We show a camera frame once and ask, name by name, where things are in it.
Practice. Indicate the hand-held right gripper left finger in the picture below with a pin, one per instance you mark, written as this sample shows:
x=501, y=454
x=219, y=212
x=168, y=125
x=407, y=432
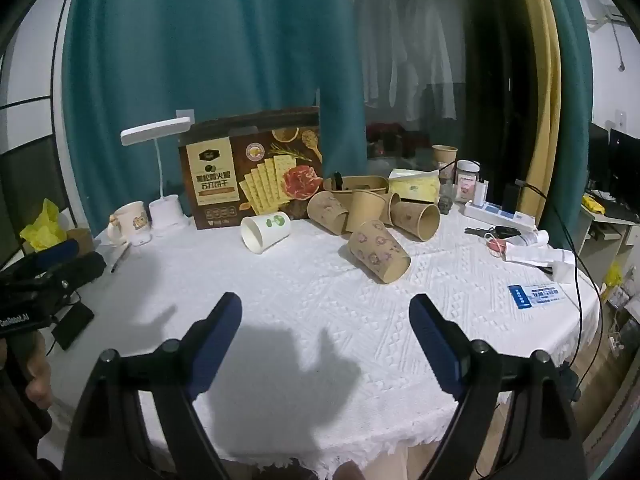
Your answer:
x=220, y=340

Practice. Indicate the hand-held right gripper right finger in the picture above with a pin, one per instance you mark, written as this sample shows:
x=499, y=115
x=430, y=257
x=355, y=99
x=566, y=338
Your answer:
x=434, y=345

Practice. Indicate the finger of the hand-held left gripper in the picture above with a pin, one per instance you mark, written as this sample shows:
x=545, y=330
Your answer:
x=52, y=252
x=80, y=267

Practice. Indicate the person's left hand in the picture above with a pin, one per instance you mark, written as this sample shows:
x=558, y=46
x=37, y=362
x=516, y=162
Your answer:
x=41, y=385

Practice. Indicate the yellow plastic bag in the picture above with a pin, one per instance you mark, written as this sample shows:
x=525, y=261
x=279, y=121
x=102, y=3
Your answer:
x=44, y=227

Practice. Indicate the black pen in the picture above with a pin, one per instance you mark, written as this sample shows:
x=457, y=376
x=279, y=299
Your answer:
x=120, y=258

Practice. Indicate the black phone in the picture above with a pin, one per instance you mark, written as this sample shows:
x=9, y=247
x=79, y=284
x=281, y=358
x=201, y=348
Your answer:
x=74, y=326

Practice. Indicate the cream ceramic mug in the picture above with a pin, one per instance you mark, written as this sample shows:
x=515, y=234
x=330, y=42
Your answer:
x=131, y=224

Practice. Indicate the white textured tablecloth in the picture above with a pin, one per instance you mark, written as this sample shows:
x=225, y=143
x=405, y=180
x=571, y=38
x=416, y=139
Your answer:
x=310, y=320

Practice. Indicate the white desk lamp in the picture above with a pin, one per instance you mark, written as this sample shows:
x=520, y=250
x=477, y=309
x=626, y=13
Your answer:
x=167, y=212

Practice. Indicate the brown printed paper cup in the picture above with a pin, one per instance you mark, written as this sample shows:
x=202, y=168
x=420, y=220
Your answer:
x=414, y=219
x=327, y=212
x=364, y=210
x=377, y=252
x=391, y=209

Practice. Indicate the blue and white card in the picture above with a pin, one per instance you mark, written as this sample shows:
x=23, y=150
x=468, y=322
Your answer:
x=535, y=295

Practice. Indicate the white paper cup green print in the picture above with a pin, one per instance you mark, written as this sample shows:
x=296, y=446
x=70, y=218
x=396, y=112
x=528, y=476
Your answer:
x=265, y=232

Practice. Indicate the black key bunch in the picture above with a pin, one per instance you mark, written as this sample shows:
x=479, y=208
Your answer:
x=492, y=232

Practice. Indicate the white paper receipts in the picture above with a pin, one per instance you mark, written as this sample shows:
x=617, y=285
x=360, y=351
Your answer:
x=535, y=252

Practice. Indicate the small dark figurine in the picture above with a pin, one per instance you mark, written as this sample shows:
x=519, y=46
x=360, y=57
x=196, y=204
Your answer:
x=445, y=205

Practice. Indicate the white power strip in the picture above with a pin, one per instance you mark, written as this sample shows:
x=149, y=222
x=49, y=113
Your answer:
x=500, y=214

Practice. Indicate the yellow tissue pack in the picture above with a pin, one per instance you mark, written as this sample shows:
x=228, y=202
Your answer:
x=415, y=187

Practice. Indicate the brown cracker box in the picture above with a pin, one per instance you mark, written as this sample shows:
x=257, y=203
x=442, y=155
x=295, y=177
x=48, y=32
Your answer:
x=225, y=180

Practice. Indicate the black power adapter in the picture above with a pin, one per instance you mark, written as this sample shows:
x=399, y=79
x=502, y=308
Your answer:
x=511, y=197

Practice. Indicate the pink label jar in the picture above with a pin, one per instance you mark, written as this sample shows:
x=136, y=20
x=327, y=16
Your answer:
x=466, y=180

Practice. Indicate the brown paper bowl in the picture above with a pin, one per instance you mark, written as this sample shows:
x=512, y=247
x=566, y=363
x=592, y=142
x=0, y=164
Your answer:
x=360, y=184

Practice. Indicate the plain brown paper cup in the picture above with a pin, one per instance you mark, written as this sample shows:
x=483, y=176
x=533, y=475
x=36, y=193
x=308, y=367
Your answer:
x=445, y=157

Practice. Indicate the white side desk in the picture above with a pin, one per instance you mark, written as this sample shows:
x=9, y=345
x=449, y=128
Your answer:
x=612, y=220

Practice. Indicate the teal curtain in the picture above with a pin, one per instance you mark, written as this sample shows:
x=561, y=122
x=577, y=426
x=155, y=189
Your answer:
x=567, y=110
x=200, y=45

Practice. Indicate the black monitor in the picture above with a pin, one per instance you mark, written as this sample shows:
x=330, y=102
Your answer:
x=624, y=167

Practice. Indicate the yellow curtain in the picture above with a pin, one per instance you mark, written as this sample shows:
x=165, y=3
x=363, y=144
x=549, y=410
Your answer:
x=540, y=85

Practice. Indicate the hanging white clothes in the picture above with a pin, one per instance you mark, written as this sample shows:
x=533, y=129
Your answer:
x=410, y=50

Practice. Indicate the white air conditioner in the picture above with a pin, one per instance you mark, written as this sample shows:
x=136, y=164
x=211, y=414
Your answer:
x=607, y=2

